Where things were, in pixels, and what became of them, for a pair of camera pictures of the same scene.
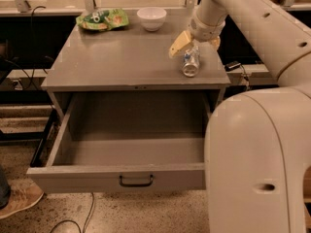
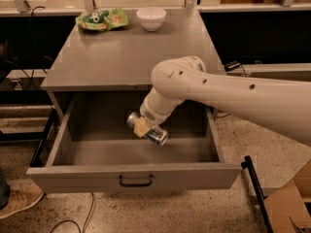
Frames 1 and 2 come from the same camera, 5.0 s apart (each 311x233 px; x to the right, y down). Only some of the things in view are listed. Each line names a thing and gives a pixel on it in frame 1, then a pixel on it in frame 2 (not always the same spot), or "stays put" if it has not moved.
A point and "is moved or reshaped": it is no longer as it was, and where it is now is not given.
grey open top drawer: [128, 142] stays put
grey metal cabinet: [130, 60] stays put
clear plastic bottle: [190, 61] is moved or reshaped
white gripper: [203, 32] to [147, 114]
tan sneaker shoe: [24, 193] stays put
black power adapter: [231, 65] stays put
